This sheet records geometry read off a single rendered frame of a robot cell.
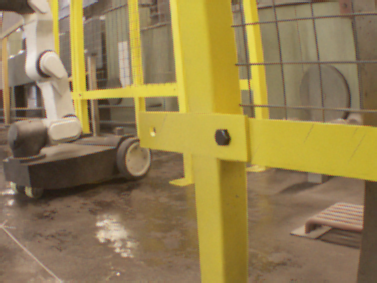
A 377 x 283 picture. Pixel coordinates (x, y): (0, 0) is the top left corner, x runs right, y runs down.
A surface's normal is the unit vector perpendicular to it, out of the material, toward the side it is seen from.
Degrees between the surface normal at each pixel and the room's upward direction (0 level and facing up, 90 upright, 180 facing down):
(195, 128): 90
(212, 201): 90
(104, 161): 90
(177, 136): 90
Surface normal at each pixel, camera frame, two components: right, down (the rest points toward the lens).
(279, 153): -0.79, 0.16
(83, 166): 0.75, 0.04
